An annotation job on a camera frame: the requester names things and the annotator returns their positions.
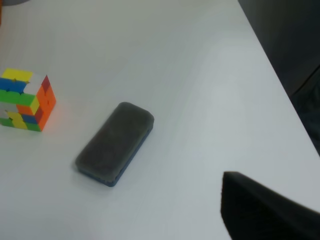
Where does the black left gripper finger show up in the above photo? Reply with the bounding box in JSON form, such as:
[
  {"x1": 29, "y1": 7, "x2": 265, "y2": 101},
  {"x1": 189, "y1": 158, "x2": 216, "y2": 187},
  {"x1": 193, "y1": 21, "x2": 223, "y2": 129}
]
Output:
[{"x1": 220, "y1": 171, "x2": 320, "y2": 240}]

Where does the grey blue board eraser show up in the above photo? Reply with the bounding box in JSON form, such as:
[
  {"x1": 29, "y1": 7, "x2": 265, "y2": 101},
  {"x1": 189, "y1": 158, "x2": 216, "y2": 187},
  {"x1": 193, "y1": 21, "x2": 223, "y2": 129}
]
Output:
[{"x1": 75, "y1": 102, "x2": 155, "y2": 187}]

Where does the multicolour puzzle cube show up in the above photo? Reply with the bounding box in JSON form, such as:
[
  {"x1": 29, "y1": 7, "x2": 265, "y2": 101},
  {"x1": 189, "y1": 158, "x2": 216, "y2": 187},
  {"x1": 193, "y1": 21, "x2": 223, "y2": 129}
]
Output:
[{"x1": 0, "y1": 68, "x2": 57, "y2": 132}]

